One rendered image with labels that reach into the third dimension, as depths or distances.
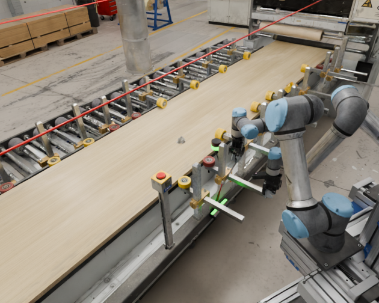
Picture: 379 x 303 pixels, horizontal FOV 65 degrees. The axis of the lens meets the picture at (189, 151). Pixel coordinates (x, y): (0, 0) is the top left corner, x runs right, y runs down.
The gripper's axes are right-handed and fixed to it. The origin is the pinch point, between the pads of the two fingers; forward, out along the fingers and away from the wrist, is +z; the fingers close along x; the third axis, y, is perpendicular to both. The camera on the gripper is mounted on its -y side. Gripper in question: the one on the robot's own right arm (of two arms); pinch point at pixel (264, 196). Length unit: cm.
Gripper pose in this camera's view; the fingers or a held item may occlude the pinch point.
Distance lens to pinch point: 187.3
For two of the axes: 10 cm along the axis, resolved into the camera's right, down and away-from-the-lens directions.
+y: 7.7, 3.6, -5.2
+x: 6.3, -4.8, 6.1
